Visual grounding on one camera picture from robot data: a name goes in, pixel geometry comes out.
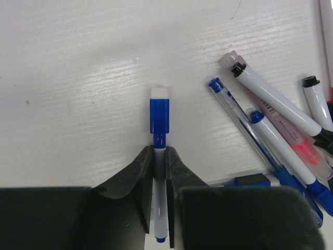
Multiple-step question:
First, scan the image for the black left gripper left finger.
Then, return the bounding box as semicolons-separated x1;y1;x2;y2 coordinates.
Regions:
1;146;153;249

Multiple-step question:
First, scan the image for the black capped whiteboard marker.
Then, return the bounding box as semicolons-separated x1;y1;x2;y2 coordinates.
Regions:
230;62;332;155

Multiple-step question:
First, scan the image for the red capped whiteboard marker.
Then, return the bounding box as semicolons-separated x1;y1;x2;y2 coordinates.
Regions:
319;0;333;104

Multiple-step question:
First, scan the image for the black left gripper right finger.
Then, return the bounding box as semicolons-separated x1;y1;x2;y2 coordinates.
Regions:
165;147;325;249

